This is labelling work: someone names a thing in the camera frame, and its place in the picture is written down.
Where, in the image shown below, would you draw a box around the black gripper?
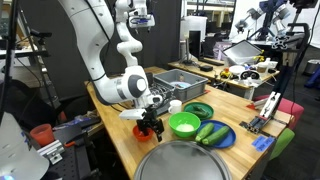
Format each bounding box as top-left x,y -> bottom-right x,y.
134,107 -> 165,143

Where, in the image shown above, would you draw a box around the white granules heap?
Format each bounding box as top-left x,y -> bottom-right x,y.
175,123 -> 196,133

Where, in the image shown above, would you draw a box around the gray trash can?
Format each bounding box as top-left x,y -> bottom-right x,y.
302,58 -> 320,77

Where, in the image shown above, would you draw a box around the green plastic bowl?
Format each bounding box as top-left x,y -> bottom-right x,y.
168,111 -> 202,139

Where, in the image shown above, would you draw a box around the white mug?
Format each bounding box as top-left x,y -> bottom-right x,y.
167,99 -> 184,116

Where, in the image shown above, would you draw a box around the gray round tray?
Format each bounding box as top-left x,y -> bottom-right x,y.
133,140 -> 233,180

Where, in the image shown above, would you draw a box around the dark green plate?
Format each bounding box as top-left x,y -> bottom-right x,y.
183,101 -> 215,121

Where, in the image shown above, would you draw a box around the dark green cucumber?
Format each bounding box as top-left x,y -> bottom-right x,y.
190,105 -> 212,118

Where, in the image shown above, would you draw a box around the light blue dish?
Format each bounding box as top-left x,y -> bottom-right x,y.
169,80 -> 192,90

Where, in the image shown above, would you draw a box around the gray plastic bin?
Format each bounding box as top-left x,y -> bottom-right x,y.
153,68 -> 210,103

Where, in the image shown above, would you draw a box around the blue plate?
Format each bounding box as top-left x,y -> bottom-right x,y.
195,119 -> 237,149

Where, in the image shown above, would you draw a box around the black power adapter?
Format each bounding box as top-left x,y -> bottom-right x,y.
199,64 -> 214,73

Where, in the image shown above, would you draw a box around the wooden office desk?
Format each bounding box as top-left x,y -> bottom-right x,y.
167,58 -> 280,101

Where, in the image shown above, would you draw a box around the black keyboard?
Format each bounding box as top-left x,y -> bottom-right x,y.
198,56 -> 226,67

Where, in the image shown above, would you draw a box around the yellow toy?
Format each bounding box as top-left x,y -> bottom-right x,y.
219,67 -> 232,80

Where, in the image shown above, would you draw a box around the black computer monitor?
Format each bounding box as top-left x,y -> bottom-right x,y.
187,29 -> 203,63

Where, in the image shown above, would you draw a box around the aluminium extrusion piece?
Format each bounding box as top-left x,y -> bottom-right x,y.
36,139 -> 66,165

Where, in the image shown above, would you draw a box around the white bowl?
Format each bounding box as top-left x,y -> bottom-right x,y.
228,64 -> 247,76

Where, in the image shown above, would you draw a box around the orange plastic cup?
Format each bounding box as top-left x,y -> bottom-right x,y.
29,123 -> 56,147

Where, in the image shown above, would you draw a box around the blue tape patch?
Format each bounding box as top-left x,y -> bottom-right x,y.
251,134 -> 276,153

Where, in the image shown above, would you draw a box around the black white goggles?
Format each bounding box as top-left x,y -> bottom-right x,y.
239,69 -> 262,81

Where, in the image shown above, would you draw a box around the white cabinet box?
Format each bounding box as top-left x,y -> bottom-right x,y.
179,15 -> 208,44

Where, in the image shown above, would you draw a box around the black tripod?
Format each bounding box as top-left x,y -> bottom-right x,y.
31,35 -> 63,109

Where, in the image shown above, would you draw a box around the clear plastic tub with lid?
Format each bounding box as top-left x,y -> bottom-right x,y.
222,38 -> 264,67

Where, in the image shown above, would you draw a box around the green chair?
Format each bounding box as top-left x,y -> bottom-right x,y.
269,127 -> 296,162

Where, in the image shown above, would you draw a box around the pink stool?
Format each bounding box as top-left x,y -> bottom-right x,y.
253,94 -> 305,130

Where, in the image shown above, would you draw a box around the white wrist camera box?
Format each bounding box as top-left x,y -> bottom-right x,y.
118,108 -> 148,121

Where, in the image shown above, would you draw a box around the black camera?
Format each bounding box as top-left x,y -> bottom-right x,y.
29,28 -> 53,39

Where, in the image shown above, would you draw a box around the black camera stand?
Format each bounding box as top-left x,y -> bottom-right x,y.
270,21 -> 312,101

